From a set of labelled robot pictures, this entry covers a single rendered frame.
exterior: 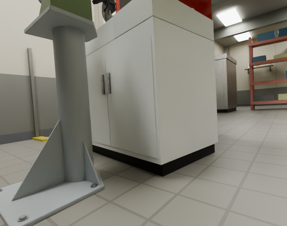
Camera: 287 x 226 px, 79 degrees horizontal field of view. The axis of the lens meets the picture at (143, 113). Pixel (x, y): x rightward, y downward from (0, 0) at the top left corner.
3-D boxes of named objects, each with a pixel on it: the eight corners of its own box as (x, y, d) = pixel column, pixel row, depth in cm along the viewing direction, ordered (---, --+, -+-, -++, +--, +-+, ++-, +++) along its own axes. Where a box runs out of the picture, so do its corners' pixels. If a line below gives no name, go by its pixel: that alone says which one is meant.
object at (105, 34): (90, 60, 158) (89, 45, 157) (126, 41, 116) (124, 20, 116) (80, 59, 152) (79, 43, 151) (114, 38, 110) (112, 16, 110)
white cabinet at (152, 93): (136, 139, 201) (132, 68, 198) (218, 153, 129) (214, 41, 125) (83, 151, 159) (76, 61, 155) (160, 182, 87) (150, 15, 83)
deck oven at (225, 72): (208, 110, 724) (206, 66, 716) (238, 110, 652) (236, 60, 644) (194, 113, 614) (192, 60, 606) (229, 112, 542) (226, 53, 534)
